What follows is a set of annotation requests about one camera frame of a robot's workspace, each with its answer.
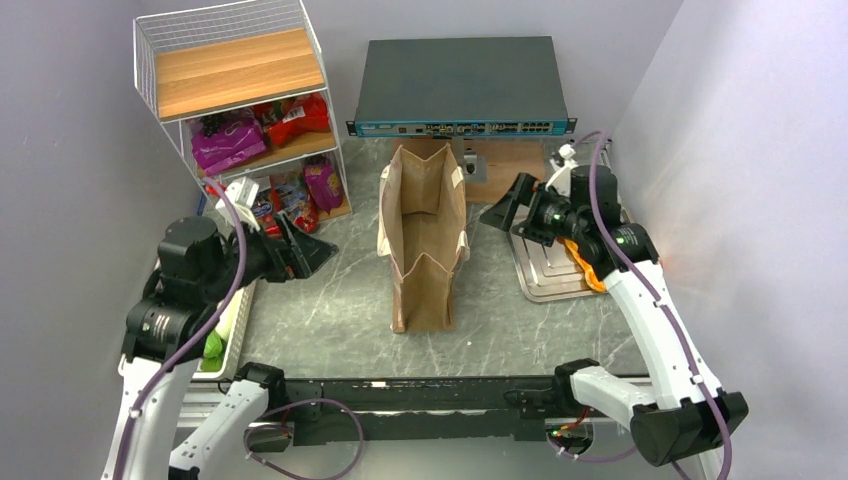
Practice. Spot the metal stand bracket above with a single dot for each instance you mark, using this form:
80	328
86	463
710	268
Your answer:
475	167

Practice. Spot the white perforated basket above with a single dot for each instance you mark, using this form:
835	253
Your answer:
244	298

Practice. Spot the white daikon vegetable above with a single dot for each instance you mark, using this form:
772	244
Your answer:
226	321

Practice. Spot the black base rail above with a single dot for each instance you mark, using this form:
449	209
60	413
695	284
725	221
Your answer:
521	408

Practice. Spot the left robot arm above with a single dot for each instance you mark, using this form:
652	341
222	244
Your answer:
199	273

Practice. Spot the purple snack bag lower shelf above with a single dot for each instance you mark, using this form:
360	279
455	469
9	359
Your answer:
323	183

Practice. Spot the red snack bag upper shelf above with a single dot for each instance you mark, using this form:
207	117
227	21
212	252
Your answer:
284	120

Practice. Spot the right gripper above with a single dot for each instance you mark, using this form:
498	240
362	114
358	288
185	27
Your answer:
501	213

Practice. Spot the brown burlap grocery bag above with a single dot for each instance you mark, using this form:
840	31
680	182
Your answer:
422	218

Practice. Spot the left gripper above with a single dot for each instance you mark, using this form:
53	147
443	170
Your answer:
300	252

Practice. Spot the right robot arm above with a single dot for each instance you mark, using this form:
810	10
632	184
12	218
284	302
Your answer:
686	411

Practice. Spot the wooden board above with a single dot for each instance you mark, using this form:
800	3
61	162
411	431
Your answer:
503	160

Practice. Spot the purple snack bag shelf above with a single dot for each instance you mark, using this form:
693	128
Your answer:
323	183
238	139

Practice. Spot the dark network switch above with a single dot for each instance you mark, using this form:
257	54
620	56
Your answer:
486	87

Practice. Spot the white wire shelf rack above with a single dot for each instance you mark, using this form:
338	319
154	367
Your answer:
210	60

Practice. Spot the green lettuce toy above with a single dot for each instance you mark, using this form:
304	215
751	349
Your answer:
213	353

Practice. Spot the purple snack bag upper shelf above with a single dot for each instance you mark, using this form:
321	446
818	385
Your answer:
238	139

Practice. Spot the metal tray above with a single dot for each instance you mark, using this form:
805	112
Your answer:
547	274

